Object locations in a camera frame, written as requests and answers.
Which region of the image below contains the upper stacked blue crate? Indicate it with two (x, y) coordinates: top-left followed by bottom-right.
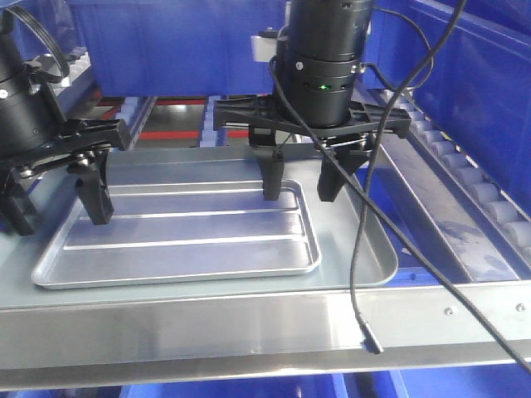
(69, 1), (285, 96)

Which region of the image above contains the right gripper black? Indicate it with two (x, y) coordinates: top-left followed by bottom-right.
(214, 93), (412, 202)

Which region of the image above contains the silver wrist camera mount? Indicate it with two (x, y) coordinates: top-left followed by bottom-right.
(251, 26), (288, 63)

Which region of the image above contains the red floor frame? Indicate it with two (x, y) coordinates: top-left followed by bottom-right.
(89, 97), (248, 148)

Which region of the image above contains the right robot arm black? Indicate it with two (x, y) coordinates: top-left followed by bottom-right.
(214, 1), (384, 201)

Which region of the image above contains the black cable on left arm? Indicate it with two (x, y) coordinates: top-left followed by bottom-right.
(2, 4), (71, 86)

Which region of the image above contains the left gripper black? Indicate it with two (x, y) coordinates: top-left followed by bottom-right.
(1, 119), (129, 236)

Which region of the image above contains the front steel shelf beam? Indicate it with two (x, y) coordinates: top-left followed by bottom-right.
(1, 286), (509, 391)

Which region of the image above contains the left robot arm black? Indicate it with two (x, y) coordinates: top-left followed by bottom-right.
(1, 1), (283, 235)

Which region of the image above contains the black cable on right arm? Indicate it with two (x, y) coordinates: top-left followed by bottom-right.
(267, 0), (531, 374)

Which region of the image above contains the silver metal tray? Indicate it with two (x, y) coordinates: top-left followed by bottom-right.
(32, 180), (321, 289)

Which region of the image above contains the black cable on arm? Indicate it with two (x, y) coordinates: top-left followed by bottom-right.
(267, 0), (531, 374)
(2, 4), (71, 86)

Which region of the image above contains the roller track beside crate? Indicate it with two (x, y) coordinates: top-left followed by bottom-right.
(395, 95), (530, 262)

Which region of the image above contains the steel divider rail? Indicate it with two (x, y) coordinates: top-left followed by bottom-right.
(367, 89), (522, 285)

